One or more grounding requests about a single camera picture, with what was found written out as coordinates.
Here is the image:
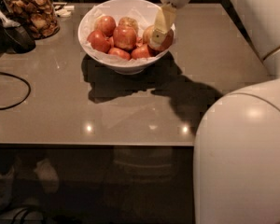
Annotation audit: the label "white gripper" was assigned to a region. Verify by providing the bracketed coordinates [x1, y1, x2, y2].
[148, 0, 190, 49]

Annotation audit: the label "large yellow-red apple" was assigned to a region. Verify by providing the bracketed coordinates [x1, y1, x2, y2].
[143, 25, 174, 52]

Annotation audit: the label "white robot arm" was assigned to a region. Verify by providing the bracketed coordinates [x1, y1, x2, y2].
[193, 0, 280, 224]

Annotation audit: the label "white bowl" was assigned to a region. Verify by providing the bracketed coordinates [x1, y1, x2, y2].
[77, 0, 176, 76]

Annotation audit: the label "yellowish apple back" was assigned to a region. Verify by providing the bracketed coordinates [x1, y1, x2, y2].
[119, 17, 139, 33]

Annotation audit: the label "red apple front right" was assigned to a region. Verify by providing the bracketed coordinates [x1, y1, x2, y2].
[131, 44, 154, 60]

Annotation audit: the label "red apple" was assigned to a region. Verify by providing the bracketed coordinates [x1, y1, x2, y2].
[131, 44, 154, 60]
[113, 25, 137, 50]
[108, 48, 131, 60]
[87, 30, 111, 53]
[94, 16, 117, 36]

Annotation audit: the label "red apple centre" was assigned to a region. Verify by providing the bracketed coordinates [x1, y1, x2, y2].
[113, 25, 137, 50]

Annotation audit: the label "red apple front left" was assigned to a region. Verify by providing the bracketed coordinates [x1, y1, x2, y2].
[108, 48, 131, 60]

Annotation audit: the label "red apple back left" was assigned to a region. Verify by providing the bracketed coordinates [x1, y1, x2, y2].
[94, 16, 117, 36]

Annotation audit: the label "red apple far left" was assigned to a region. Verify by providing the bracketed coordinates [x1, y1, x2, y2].
[87, 30, 111, 53]

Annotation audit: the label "small white items on table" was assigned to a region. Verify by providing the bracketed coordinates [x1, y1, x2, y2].
[54, 4, 75, 18]

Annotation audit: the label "glass jar of dried chips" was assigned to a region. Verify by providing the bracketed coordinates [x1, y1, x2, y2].
[4, 0, 60, 39]

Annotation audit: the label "white shoe under table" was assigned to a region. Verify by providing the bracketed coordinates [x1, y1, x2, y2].
[34, 159, 60, 194]

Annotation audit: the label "black appliance with silver handle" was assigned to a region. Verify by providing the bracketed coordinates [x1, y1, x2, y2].
[0, 0, 35, 54]

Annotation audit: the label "black cable loop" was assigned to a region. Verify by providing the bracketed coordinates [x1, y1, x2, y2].
[0, 71, 33, 111]

